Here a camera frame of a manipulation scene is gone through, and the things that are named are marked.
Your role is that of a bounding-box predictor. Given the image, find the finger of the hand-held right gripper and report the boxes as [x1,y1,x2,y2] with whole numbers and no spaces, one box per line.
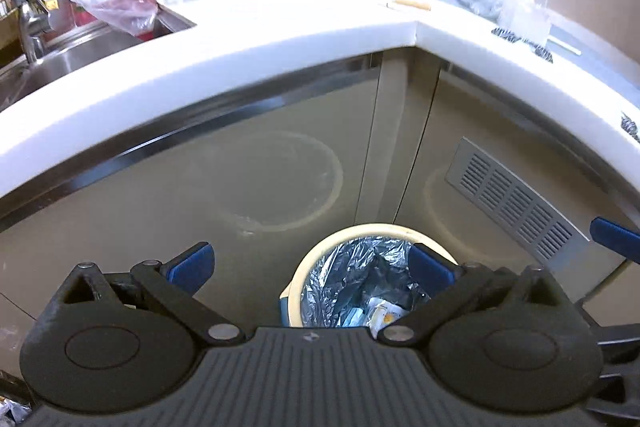
[589,217,640,265]

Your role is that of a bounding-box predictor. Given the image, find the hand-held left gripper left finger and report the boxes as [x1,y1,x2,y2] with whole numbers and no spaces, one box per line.
[42,242,246,348]

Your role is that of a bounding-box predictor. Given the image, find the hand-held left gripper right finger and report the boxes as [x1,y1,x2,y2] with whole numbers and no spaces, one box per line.
[377,243,576,348]

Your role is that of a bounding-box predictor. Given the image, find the white yellow snack packet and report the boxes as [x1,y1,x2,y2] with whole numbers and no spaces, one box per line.
[367,298,414,339]

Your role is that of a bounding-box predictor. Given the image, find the cream round bin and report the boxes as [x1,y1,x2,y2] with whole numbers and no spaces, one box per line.
[278,223,462,332]

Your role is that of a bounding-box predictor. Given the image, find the clear plastic bag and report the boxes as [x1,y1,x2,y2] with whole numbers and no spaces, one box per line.
[492,0,552,46]

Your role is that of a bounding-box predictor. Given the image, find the beige cabinet door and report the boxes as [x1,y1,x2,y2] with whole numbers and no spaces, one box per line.
[0,51,383,360]
[394,66,640,310]

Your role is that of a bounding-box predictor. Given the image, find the dark plastic bin liner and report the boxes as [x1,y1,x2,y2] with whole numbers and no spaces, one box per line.
[299,237,437,332]

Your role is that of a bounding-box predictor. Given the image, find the grey cabinet vent grille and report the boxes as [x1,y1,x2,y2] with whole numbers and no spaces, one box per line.
[444,137,592,266]

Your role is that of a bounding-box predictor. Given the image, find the white printed cloth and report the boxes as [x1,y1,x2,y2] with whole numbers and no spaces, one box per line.
[487,24,640,144]

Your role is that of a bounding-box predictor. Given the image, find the steel sink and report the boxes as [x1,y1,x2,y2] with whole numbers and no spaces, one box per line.
[0,2,199,108]

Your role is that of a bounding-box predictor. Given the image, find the white paper sleeve tan tip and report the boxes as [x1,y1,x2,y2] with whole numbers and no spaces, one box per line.
[385,0,434,13]

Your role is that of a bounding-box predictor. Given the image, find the metal faucet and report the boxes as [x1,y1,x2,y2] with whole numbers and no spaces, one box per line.
[16,0,54,64]

